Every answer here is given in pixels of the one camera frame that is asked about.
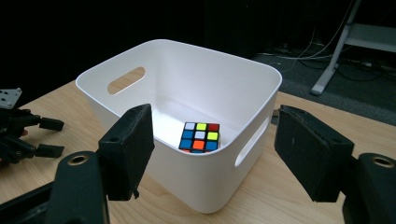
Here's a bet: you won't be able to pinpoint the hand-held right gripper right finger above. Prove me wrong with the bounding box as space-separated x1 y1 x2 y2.
273 104 356 203

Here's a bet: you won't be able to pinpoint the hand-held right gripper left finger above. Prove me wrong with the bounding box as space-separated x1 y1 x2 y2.
97 103 156 202

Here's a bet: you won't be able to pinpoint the white floor cable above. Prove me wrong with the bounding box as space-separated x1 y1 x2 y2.
257 0 357 62

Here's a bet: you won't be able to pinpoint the white plastic storage bin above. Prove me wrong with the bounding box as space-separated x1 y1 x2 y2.
75 38 284 215

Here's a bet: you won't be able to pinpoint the grey metal stand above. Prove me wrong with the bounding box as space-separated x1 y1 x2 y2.
310 0 396 96

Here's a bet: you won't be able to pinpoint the multicoloured puzzle cube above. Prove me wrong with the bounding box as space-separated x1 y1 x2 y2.
177 121 221 155

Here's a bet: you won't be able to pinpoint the black cables under stand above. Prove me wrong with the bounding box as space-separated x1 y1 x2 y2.
335 54 396 83

